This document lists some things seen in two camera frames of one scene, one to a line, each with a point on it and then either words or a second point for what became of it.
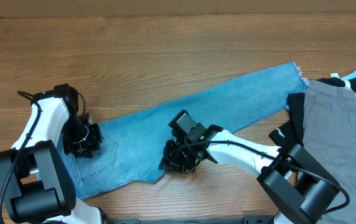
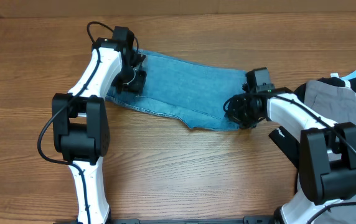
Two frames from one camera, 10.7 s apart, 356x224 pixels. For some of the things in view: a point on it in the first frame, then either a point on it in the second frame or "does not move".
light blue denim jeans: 127,149 -> 194,94
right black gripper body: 172,158 -> 238,112
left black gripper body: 78,139 -> 129,80
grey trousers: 340,131 does not move
